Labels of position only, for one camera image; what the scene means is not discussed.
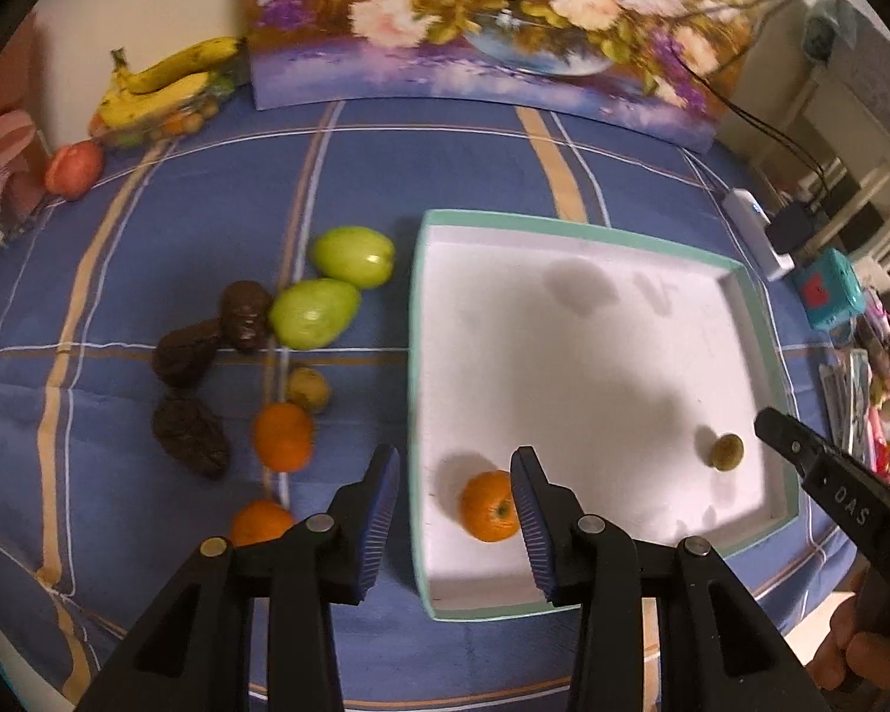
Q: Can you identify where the red apple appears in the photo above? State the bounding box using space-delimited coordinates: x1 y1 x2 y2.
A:
44 141 106 201

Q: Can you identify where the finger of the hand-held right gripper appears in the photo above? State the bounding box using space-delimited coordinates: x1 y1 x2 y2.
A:
755 406 890 572

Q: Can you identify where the orange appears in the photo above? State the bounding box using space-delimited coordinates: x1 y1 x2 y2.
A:
228 500 298 548
460 470 524 542
252 402 314 473

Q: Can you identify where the green guava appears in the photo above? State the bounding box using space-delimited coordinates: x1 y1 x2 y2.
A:
310 227 396 288
268 278 362 351

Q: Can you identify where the small yellow-green round fruit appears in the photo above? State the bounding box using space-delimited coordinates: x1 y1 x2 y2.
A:
287 367 332 415

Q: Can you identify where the flower painting canvas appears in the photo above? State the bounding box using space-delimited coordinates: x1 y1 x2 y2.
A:
237 0 776 157

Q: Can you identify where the blue plaid blanket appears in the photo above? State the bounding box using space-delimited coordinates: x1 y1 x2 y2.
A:
0 96 862 712

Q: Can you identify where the yellow banana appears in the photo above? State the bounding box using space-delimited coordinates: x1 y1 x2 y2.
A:
93 72 212 131
111 37 242 95

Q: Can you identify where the black cable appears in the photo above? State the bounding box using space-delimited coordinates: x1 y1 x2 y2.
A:
667 0 857 212

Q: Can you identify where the clear plastic fruit tray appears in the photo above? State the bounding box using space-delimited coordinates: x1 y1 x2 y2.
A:
89 66 252 150

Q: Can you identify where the pile of colourful packets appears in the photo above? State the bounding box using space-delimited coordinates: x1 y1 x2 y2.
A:
819 297 890 476

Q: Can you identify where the person's right hand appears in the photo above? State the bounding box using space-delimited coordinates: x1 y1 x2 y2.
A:
807 592 890 692

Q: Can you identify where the white box with teal rim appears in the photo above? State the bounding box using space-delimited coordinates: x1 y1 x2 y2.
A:
408 209 802 622

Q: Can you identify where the black power adapter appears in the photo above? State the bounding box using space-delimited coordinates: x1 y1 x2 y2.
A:
767 204 817 257

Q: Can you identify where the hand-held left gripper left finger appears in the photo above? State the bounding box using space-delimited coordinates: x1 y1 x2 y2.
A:
78 445 402 712

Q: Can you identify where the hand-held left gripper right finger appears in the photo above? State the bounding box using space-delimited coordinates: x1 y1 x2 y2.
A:
510 446 835 712

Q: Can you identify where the dark brown avocado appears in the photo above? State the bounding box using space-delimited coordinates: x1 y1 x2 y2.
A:
152 393 233 479
218 280 274 353
153 317 227 389

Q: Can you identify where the small brown-green round fruit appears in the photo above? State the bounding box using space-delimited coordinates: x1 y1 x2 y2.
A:
712 433 745 473

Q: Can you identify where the teal device with red patch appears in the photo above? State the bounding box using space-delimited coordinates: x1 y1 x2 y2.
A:
790 248 870 331

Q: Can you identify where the white power strip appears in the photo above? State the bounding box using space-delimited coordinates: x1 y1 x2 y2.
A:
719 189 796 283

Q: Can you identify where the white cabinet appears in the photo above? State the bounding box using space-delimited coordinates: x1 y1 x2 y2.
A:
782 0 890 290

